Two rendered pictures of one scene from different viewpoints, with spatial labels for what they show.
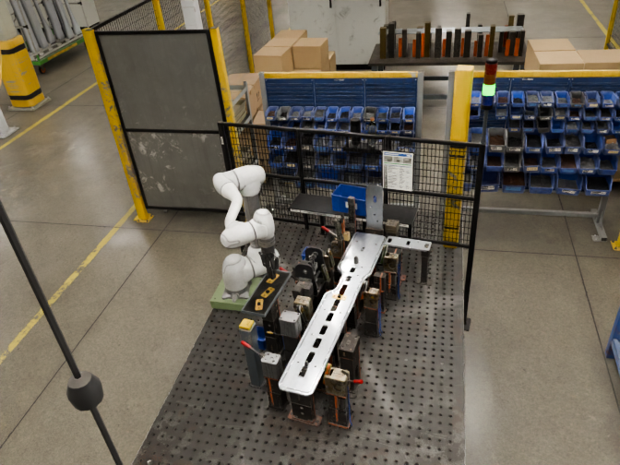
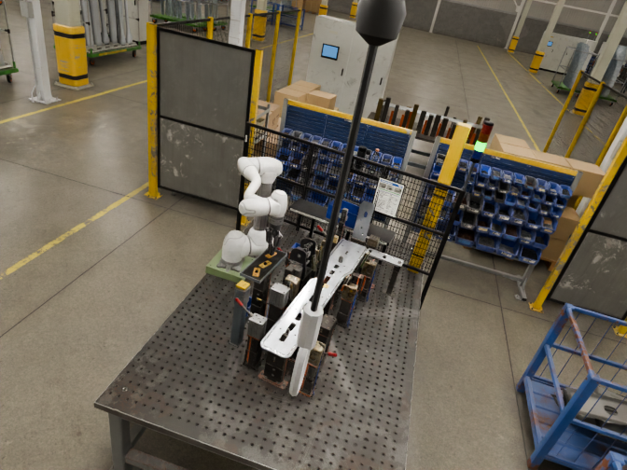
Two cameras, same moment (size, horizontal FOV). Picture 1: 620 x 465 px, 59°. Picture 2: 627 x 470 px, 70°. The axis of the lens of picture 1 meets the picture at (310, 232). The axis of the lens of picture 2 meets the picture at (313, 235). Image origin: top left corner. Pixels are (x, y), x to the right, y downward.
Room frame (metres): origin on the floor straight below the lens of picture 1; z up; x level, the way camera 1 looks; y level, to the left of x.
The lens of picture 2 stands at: (0.03, 0.26, 2.77)
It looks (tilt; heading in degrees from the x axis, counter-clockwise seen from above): 30 degrees down; 354
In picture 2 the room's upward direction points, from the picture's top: 12 degrees clockwise
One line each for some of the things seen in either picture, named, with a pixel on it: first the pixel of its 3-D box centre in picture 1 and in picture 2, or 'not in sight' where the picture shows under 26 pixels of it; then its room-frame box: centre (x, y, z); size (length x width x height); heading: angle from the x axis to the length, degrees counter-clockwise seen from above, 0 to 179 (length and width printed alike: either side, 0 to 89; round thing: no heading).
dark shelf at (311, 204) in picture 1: (351, 209); (341, 220); (3.32, -0.31, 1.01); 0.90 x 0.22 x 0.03; 66
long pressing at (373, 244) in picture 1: (339, 300); (322, 287); (2.39, -0.13, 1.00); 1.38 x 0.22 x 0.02; 156
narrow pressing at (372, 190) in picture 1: (374, 207); (363, 221); (3.08, -0.44, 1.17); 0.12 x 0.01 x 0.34; 66
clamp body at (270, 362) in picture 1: (274, 381); (254, 341); (1.94, 0.26, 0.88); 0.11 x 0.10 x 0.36; 66
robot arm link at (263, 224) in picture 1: (261, 223); (276, 202); (2.44, 0.25, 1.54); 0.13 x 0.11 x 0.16; 118
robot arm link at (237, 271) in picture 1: (235, 270); (234, 244); (2.86, 0.51, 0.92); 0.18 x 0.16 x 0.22; 118
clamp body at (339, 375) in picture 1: (339, 398); (309, 366); (1.80, -0.07, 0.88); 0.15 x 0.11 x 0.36; 66
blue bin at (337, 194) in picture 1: (355, 200); (346, 214); (3.31, -0.34, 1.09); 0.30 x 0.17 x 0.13; 61
